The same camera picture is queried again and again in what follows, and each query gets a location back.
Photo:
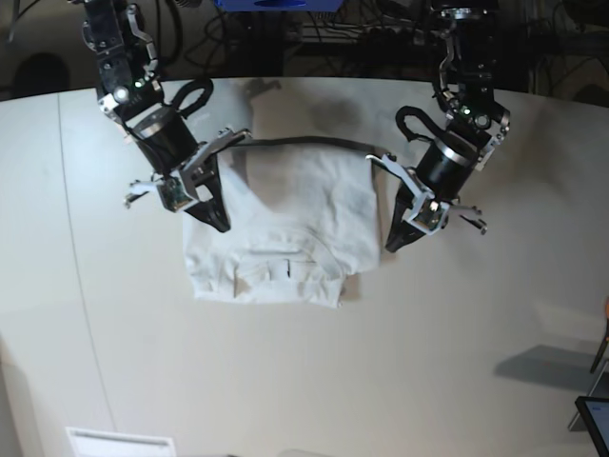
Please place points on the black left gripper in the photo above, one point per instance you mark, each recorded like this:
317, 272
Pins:
401, 233

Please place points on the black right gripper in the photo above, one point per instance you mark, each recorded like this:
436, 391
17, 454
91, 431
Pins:
204, 186

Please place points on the white T-shirt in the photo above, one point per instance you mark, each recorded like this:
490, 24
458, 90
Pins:
303, 218

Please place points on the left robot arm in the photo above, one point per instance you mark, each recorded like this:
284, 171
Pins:
461, 35

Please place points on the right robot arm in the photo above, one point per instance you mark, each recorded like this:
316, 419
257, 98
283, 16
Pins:
130, 92

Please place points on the black power strip red light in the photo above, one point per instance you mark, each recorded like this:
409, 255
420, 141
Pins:
334, 40

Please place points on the blue box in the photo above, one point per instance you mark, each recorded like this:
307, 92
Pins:
279, 5

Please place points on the grey tablet stand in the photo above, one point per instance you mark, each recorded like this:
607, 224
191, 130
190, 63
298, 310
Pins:
598, 389

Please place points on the dark tablet screen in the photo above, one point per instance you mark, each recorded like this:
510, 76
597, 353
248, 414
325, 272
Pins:
594, 414

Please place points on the white paper sheet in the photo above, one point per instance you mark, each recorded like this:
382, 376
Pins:
88, 442

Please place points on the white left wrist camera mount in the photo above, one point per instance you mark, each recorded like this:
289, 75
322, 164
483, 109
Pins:
429, 212

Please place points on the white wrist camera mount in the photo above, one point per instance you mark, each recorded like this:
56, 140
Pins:
429, 212
171, 190

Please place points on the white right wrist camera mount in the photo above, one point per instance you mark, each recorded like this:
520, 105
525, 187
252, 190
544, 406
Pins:
171, 190

